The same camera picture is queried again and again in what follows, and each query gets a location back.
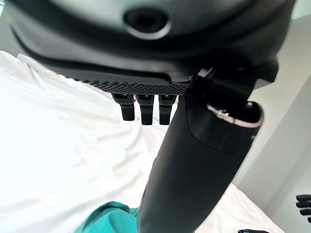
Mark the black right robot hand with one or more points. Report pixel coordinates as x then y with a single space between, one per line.
303 206

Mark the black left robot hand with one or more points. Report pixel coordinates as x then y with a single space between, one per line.
150 53

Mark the white bed sheet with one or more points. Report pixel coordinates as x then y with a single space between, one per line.
60 136

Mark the dark printed garment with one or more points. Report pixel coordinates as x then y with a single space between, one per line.
246 231

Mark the teal cloth garment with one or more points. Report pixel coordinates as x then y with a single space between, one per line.
109 217

